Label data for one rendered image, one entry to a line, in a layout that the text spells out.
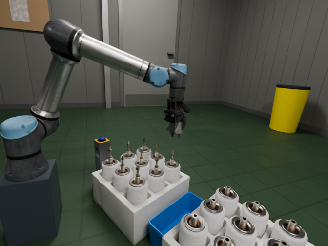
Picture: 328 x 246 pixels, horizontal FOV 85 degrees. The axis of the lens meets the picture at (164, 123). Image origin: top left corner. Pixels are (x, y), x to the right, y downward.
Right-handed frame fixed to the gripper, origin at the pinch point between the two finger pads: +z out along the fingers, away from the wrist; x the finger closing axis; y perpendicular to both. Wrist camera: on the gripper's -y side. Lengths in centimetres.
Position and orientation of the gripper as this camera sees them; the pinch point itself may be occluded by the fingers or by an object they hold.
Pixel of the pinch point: (176, 134)
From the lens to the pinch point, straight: 94.3
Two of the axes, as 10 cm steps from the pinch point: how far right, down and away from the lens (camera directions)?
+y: -6.2, 2.0, -7.6
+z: -0.5, 9.5, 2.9
